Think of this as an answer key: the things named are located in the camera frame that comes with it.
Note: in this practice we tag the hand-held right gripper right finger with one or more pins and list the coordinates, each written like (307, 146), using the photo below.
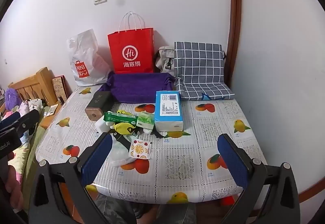
(232, 160)

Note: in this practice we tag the fruit print tablecloth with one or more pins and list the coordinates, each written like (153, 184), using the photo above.
(177, 163)

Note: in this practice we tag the purple fabric basket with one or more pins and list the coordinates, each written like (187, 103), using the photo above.
(137, 89)

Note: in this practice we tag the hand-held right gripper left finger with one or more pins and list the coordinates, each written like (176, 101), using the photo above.
(100, 154)

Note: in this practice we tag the brown wooden door frame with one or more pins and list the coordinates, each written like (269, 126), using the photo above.
(234, 10)

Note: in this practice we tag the grey checked cushion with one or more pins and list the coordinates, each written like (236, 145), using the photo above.
(200, 69)

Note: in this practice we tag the wooden bedside table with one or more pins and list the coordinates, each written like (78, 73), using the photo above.
(50, 118)

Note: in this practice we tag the green and white tissue packet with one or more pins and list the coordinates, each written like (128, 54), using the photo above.
(145, 121)

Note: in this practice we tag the beige canvas bag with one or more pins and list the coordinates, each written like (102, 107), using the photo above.
(165, 61)

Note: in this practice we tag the red paper bag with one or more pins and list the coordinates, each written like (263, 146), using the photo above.
(132, 54)

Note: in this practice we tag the fruit print packet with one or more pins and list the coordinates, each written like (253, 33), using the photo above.
(139, 149)

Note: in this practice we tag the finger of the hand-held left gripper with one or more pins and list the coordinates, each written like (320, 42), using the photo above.
(28, 120)
(7, 118)

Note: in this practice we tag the white flat packet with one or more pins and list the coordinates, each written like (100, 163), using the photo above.
(52, 111)

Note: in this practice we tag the white sponge block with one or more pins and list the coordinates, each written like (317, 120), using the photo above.
(99, 125)

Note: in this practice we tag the white plastic shopping bag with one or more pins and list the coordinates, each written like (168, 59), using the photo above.
(83, 61)

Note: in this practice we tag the purple plush toy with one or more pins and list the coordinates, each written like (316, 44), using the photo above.
(11, 98)

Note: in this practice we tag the red object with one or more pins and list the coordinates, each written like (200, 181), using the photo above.
(227, 200)

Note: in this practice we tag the blue tissue pack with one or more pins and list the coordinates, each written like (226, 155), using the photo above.
(168, 109)

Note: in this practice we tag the white foam net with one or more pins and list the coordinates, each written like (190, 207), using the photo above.
(118, 155)

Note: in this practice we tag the brown book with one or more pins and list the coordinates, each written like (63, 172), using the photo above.
(59, 87)

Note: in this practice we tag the dark green box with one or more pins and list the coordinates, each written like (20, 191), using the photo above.
(97, 104)

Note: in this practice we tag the wooden headboard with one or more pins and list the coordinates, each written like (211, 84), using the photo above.
(30, 87)

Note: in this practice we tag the green bed sheet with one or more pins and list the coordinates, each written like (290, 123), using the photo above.
(34, 142)

